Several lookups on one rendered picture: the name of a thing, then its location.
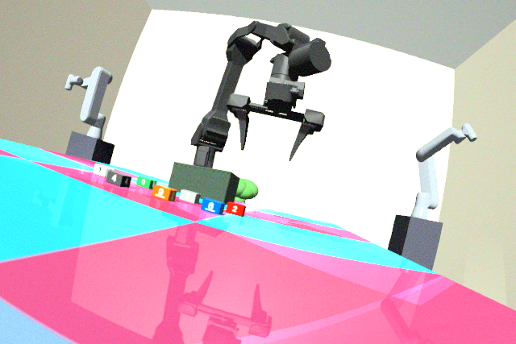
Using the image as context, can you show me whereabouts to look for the red block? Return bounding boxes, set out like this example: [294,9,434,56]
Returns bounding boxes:
[226,202,246,216]

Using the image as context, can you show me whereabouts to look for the orange block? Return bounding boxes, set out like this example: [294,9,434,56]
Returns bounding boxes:
[152,184,177,201]

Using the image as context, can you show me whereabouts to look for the blue block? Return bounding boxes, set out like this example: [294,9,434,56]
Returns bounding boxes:
[201,198,225,215]

